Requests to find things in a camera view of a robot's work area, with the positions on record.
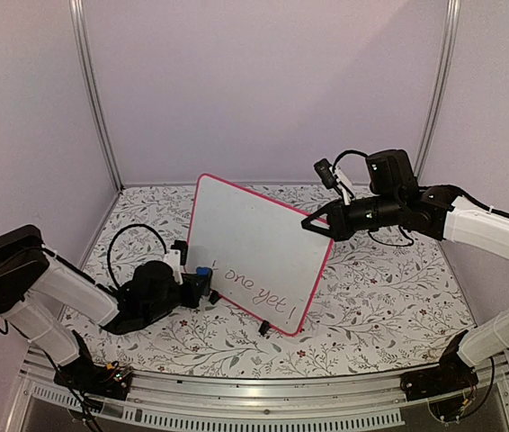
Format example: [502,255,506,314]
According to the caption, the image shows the right black cable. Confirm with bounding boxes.
[333,149,417,247]

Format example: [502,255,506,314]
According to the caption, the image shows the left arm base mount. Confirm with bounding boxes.
[54,357,132,401]

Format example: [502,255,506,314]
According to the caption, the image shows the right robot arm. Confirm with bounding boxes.
[301,149,509,401]

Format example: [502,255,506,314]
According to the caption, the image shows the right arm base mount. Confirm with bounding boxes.
[400,365,478,423]

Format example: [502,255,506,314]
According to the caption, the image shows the aluminium frame post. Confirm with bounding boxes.
[68,0,124,193]
[415,0,460,177]

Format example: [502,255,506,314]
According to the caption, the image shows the black stand foot left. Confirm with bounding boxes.
[209,291,220,305]

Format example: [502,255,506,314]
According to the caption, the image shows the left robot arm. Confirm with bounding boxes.
[0,225,213,400]

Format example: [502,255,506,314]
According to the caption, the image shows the front aluminium rail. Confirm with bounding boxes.
[24,368,509,432]

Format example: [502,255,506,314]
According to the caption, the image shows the left black sleeved cable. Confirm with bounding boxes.
[106,222,169,289]

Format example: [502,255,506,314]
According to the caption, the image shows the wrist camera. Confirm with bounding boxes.
[163,240,189,285]
[313,158,355,205]

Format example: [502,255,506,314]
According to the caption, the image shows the floral table mat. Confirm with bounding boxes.
[58,183,480,378]

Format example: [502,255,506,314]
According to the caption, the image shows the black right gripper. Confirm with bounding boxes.
[300,193,401,244]

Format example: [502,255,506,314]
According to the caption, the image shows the right aluminium frame post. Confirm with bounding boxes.
[415,0,460,177]

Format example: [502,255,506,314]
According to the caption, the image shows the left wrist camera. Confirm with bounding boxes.
[163,240,189,285]

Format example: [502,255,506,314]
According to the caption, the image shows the left aluminium frame post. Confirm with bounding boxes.
[68,0,124,193]

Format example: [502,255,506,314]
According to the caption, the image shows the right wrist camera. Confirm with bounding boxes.
[313,158,355,205]

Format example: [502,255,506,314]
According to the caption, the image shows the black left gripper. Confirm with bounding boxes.
[143,274,208,325]

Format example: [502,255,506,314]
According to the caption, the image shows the blue whiteboard eraser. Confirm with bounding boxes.
[196,266,213,283]

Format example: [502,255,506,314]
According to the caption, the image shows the pink framed whiteboard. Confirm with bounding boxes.
[186,174,334,337]

